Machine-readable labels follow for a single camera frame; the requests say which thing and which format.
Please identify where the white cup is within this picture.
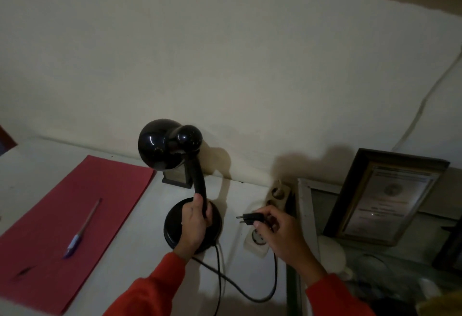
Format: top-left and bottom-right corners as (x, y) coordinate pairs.
(318, 236), (353, 281)

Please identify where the person's right forearm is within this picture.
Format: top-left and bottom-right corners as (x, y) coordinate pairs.
(289, 265), (376, 316)

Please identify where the person's right hand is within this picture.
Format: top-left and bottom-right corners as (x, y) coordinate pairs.
(252, 205), (327, 287)

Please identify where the person's left hand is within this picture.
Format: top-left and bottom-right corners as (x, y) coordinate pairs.
(173, 193), (213, 263)

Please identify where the black desk lamp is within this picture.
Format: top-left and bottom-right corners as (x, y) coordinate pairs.
(137, 119), (223, 254)

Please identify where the red paper folder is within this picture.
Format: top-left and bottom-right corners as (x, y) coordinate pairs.
(0, 155), (156, 316)

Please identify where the black lamp cable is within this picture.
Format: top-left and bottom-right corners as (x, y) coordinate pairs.
(191, 231), (278, 316)

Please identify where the white power strip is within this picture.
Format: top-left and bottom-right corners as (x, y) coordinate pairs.
(244, 179), (291, 258)

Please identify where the purple ballpoint pen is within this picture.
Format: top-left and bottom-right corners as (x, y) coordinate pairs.
(64, 198), (102, 258)

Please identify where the person's left forearm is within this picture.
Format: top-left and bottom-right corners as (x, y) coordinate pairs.
(103, 251), (188, 316)

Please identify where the white framed glass cabinet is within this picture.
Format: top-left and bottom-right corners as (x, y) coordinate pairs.
(286, 178), (462, 316)

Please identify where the white wall cable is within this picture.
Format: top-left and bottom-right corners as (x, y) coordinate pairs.
(391, 47), (462, 152)

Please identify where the dark framed certificate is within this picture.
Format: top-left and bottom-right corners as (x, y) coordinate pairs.
(323, 148), (450, 247)

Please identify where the black power plug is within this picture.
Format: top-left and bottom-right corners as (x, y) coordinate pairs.
(236, 212), (269, 227)

